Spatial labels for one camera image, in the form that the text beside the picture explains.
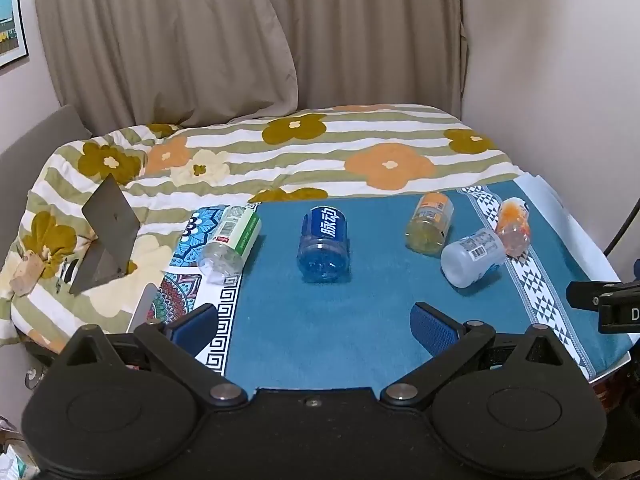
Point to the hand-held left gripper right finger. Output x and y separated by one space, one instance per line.
434 327

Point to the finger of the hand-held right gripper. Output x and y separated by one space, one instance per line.
582 295

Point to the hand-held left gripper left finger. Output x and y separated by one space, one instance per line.
196 327

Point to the clear cup with white label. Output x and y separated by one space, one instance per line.
472 256

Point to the orange and pink cup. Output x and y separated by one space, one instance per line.
515 225

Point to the clear cup with green label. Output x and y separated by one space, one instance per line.
235 232

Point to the yellow cup with orange label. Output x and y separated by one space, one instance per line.
432 217

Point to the blue plastic cup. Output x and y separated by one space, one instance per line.
325 232

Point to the colourful mandala cloth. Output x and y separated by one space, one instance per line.
185 280

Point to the grey metal plate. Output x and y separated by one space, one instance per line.
144 306

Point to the teal cloth with white band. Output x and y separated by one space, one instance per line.
380 285

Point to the grey open laptop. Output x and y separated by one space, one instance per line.
107 232

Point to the small wooden tag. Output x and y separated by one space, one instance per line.
26 272

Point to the floral striped blanket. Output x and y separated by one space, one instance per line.
310 155

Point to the white tissue pack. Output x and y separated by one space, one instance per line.
12 460

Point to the beige curtain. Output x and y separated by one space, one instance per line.
200 35

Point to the framed wall picture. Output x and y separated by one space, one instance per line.
11 22

